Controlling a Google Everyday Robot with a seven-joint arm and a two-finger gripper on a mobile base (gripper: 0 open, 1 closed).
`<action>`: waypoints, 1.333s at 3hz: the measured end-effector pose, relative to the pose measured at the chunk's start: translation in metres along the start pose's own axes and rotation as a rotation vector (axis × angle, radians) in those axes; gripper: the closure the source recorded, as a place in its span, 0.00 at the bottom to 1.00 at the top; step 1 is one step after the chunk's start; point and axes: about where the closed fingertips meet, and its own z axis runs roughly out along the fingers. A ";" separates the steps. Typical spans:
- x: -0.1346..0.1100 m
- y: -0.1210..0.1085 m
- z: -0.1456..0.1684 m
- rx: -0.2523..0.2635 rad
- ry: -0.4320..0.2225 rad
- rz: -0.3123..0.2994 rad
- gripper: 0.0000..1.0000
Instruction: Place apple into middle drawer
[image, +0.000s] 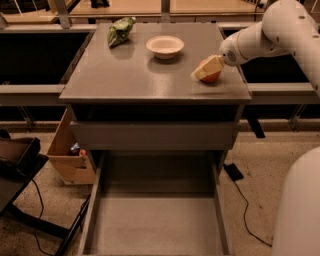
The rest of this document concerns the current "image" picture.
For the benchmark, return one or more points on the cardboard box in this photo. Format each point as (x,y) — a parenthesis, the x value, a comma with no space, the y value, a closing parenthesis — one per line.
(73,170)

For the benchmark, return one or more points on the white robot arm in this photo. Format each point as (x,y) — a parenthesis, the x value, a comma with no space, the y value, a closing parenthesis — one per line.
(286,28)

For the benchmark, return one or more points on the green chip bag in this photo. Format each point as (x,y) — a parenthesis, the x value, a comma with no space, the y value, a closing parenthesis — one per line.
(119,31)

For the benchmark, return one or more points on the closed grey top drawer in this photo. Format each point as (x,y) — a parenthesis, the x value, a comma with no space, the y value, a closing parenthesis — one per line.
(142,136)

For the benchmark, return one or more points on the black side table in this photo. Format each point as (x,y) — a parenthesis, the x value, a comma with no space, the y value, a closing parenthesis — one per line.
(61,205)

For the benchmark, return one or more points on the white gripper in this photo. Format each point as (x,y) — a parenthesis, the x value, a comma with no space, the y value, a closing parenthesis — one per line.
(229,51)

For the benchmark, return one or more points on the small items in box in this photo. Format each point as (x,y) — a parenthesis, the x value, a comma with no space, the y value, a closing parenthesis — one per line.
(77,151)

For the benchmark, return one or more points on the white bowl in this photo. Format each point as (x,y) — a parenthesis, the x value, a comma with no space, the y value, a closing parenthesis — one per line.
(165,47)

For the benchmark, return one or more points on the grey drawer cabinet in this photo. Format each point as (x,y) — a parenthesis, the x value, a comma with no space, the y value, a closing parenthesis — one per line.
(129,84)

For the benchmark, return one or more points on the black flat floor plate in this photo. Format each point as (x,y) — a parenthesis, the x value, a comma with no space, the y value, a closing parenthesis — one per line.
(233,172)

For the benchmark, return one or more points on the open grey middle drawer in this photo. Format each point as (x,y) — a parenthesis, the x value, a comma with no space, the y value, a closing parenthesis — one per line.
(156,204)

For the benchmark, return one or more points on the red apple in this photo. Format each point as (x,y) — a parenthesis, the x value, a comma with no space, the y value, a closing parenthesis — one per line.
(211,70)

